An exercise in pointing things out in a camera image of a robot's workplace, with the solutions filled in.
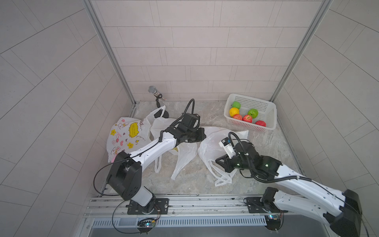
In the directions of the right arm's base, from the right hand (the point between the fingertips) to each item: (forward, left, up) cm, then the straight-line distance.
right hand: (216, 162), depth 72 cm
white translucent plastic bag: (+12, +16, -9) cm, 22 cm away
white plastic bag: (+8, +2, -2) cm, 9 cm away
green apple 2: (+37, -32, -8) cm, 49 cm away
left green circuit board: (-21, +33, -11) cm, 41 cm away
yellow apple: (+39, -18, -7) cm, 44 cm away
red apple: (+34, -20, -8) cm, 40 cm away
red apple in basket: (+28, -34, -8) cm, 45 cm away
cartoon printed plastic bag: (+19, +48, +1) cm, 52 cm away
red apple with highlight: (+32, -27, -8) cm, 43 cm away
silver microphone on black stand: (+39, +33, +16) cm, 54 cm away
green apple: (+46, -22, -8) cm, 52 cm away
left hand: (+15, +2, +1) cm, 15 cm away
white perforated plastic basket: (+39, -44, -10) cm, 60 cm away
